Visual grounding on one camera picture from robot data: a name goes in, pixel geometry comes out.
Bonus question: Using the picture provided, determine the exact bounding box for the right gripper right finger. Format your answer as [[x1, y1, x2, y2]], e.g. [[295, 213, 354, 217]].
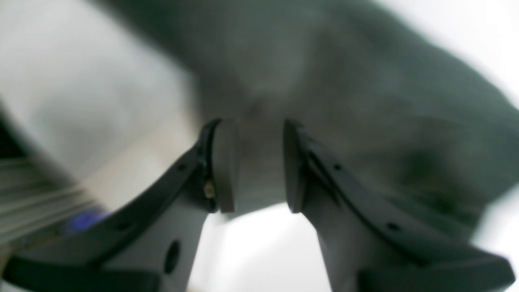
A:
[[283, 119, 515, 292]]

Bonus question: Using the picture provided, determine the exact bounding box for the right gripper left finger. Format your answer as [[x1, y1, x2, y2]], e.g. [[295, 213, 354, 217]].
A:
[[2, 119, 238, 292]]

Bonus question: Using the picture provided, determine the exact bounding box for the dark grey T-shirt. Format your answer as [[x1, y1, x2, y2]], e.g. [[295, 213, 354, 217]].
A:
[[99, 0, 518, 240]]

